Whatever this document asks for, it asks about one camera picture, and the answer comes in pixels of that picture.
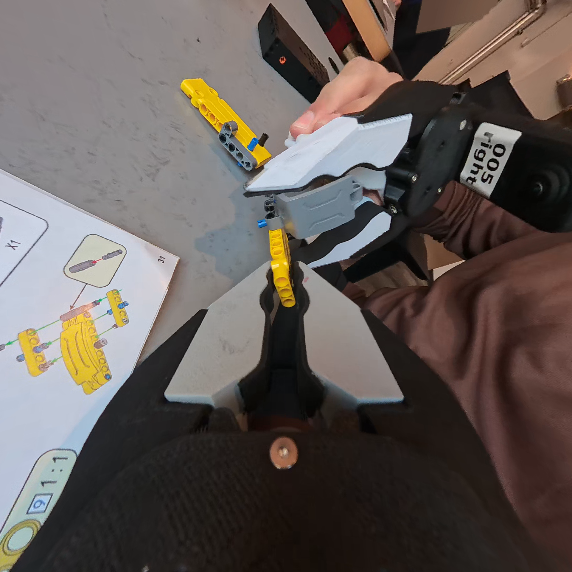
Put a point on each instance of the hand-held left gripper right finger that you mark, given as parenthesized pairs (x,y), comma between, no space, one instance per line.
(353,353)

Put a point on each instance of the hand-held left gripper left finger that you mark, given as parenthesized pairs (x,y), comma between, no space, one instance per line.
(219,348)

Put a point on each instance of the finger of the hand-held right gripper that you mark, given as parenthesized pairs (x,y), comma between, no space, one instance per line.
(362,234)
(330,152)

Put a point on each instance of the yellow panel with curved grey panel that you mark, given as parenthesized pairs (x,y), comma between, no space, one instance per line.
(281,268)

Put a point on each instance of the yellow panel with grey beam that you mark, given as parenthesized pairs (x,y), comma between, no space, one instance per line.
(210,105)

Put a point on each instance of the person's right forearm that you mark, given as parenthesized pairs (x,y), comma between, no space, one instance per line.
(491,250)

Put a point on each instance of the person's right hand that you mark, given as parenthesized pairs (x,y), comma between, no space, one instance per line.
(348,94)

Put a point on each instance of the black box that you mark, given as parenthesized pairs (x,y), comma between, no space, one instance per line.
(290,58)

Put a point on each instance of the pale wooden furniture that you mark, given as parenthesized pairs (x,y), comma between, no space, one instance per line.
(514,49)

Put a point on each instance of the open instruction booklet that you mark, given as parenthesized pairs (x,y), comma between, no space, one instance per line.
(67,402)

